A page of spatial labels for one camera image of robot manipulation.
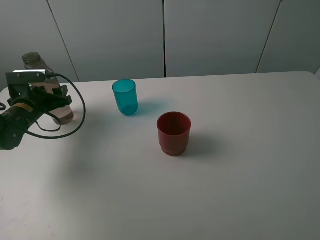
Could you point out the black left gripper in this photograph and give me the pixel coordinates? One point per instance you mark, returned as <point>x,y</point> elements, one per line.
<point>34,101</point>

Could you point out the teal transparent plastic cup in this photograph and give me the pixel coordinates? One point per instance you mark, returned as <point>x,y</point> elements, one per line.
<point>125,94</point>

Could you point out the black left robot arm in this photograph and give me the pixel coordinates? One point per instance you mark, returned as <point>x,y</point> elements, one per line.
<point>12,130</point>

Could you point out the red plastic cup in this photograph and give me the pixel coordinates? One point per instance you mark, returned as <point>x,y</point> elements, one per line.
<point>173,132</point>

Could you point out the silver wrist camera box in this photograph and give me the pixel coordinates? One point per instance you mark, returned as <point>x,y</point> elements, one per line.
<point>20,77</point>

